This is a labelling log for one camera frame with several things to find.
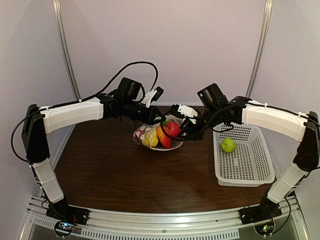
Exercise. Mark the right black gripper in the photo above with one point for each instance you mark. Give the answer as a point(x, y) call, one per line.
point(189, 125)

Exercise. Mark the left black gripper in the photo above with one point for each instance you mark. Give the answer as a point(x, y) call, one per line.
point(155, 116)

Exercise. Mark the pink fake peach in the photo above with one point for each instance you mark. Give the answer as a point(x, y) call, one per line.
point(172, 128)

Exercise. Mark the clear zip top bag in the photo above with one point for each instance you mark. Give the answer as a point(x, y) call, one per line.
point(145, 128)

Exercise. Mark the yellow fake lemon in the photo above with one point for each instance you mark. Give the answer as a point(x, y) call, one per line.
point(150, 139)

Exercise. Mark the red fake apple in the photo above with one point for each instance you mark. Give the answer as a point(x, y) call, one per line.
point(165, 141)

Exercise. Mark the green fake apple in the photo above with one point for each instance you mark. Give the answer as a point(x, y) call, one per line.
point(228, 145)

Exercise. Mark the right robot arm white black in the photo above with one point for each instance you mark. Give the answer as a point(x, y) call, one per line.
point(303, 128)

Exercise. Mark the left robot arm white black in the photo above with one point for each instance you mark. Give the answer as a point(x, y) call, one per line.
point(42, 121)

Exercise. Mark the white perforated plastic basket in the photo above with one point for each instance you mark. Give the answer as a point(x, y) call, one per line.
point(250, 164)

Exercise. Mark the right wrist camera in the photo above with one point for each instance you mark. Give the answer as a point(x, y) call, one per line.
point(185, 112)

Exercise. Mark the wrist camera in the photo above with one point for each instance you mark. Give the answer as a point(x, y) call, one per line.
point(152, 96)
point(185, 112)

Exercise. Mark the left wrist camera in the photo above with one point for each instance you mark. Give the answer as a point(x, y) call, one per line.
point(152, 96)

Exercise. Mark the right aluminium frame post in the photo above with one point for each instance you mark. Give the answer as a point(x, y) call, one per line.
point(264, 32)

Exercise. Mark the aluminium frame post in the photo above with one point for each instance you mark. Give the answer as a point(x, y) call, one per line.
point(264, 32)
point(64, 47)

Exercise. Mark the aluminium front rail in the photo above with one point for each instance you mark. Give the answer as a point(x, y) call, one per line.
point(112, 225)

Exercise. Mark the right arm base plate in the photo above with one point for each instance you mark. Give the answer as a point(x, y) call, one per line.
point(258, 213)

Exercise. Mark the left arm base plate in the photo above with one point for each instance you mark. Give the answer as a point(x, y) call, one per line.
point(70, 214)

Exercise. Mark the left aluminium frame post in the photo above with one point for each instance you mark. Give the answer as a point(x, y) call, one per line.
point(64, 47)

